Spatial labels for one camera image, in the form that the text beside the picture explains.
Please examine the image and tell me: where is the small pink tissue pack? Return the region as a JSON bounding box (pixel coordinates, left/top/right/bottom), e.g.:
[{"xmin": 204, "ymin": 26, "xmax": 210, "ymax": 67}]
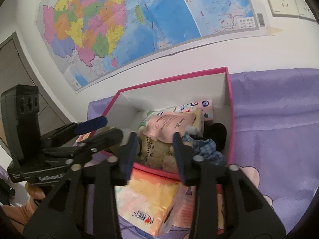
[{"xmin": 214, "ymin": 184, "xmax": 226, "ymax": 235}]

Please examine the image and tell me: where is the grey door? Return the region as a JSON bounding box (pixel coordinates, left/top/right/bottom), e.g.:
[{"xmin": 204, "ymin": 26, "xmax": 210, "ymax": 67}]
[{"xmin": 0, "ymin": 32, "xmax": 73, "ymax": 155}]

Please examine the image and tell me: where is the yellow packet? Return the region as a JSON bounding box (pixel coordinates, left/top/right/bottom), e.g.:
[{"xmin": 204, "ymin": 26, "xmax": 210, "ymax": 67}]
[{"xmin": 192, "ymin": 110, "xmax": 205, "ymax": 132}]

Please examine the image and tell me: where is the blue checked cloth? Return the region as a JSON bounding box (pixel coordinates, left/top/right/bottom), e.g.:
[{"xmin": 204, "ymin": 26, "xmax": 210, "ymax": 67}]
[{"xmin": 182, "ymin": 134, "xmax": 226, "ymax": 166}]

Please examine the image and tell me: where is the pink cartoon tissue pack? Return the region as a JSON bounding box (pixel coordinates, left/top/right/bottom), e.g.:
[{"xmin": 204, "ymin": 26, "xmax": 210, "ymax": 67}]
[{"xmin": 177, "ymin": 99, "xmax": 213, "ymax": 122}]

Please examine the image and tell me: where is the pink cardboard box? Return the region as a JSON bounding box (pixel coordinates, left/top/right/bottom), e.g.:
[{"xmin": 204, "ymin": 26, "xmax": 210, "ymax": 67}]
[{"xmin": 75, "ymin": 67, "xmax": 237, "ymax": 182}]

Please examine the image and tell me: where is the black cloth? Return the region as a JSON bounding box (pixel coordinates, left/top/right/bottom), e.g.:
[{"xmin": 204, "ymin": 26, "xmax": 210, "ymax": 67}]
[{"xmin": 203, "ymin": 122, "xmax": 228, "ymax": 152}]

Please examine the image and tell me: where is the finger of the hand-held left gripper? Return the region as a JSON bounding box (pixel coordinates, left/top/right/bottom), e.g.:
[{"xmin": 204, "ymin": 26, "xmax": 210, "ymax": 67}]
[
  {"xmin": 72, "ymin": 117, "xmax": 108, "ymax": 136},
  {"xmin": 81, "ymin": 128, "xmax": 124, "ymax": 155}
]

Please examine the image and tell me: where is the purple floral bedsheet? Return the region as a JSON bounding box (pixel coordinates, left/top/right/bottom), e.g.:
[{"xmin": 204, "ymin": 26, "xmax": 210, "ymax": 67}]
[{"xmin": 85, "ymin": 67, "xmax": 319, "ymax": 239}]

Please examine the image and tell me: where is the pink pouch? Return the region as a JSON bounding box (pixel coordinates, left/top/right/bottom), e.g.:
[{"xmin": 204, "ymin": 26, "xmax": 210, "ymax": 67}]
[{"xmin": 145, "ymin": 112, "xmax": 197, "ymax": 143}]

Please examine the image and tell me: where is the colourful wall map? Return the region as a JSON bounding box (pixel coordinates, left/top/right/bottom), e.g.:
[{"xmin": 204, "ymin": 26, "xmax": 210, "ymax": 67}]
[{"xmin": 36, "ymin": 0, "xmax": 271, "ymax": 94}]

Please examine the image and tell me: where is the person's left hand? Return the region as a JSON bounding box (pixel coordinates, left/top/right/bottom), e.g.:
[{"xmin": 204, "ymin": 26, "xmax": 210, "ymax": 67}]
[{"xmin": 25, "ymin": 182, "xmax": 48, "ymax": 206}]

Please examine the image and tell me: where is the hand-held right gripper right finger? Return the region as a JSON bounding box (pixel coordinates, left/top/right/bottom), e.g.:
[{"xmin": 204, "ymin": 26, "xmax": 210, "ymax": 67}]
[{"xmin": 173, "ymin": 132, "xmax": 286, "ymax": 239}]

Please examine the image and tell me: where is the beige teddy bear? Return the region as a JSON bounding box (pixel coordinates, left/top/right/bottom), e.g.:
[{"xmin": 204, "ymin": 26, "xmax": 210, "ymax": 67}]
[{"xmin": 136, "ymin": 129, "xmax": 178, "ymax": 172}]

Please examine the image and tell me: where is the colourful tissue pack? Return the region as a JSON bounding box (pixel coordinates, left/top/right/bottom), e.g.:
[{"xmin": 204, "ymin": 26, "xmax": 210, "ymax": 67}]
[{"xmin": 116, "ymin": 168, "xmax": 182, "ymax": 237}]

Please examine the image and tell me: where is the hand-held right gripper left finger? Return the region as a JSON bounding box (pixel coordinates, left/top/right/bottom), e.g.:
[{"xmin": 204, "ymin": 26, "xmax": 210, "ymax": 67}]
[{"xmin": 22, "ymin": 131, "xmax": 137, "ymax": 239}]

